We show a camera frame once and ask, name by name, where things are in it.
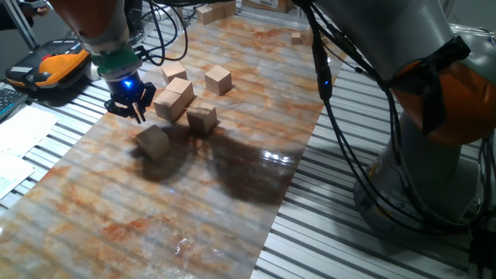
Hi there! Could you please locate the white rounded object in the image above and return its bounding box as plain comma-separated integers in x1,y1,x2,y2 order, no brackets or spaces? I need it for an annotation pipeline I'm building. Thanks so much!
86,61,100,81

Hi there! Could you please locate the black cable with blue light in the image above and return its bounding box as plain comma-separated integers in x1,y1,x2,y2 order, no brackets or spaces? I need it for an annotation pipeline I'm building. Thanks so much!
298,0,477,236

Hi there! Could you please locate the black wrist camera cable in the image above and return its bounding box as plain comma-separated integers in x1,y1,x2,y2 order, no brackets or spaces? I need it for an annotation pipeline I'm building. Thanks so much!
133,0,190,67

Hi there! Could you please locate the orange black teach pendant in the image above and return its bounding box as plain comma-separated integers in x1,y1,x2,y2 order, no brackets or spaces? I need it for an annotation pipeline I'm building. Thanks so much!
5,38,92,92

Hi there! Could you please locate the grey metal stand bar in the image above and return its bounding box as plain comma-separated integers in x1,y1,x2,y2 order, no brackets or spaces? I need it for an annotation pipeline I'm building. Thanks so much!
3,0,40,51

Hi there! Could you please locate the person's hand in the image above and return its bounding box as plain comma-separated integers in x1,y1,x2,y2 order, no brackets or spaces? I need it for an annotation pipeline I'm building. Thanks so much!
21,3,50,19

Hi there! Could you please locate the white paper sheet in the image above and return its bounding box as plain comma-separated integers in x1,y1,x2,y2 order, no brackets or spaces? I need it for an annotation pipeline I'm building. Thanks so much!
0,151,36,201
0,105,59,158

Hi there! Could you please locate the brown cardboard box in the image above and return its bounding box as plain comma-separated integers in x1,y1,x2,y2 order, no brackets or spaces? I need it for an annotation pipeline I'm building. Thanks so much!
242,0,295,12

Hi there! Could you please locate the black keyboard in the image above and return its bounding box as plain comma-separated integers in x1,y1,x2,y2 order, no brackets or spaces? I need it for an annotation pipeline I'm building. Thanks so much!
0,87,29,121

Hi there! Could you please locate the orange grey marble mat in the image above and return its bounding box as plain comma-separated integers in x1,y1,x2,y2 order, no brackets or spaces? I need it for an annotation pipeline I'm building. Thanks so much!
0,17,346,279

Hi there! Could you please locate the black sleeved forearm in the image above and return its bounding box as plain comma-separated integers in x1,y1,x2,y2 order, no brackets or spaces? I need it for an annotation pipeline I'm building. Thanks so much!
0,3,35,31

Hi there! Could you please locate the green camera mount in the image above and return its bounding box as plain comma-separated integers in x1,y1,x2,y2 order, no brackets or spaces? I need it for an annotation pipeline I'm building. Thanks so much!
91,45,144,77

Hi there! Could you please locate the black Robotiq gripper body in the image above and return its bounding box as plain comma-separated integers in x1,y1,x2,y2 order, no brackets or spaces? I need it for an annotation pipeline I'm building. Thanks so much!
108,73,146,109

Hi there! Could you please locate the black strap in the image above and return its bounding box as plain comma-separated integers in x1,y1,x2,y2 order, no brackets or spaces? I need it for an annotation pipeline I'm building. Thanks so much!
387,35,472,135

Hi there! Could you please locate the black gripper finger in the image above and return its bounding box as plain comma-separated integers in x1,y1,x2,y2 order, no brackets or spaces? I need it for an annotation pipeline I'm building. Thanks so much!
103,98,143,125
135,83,158,123

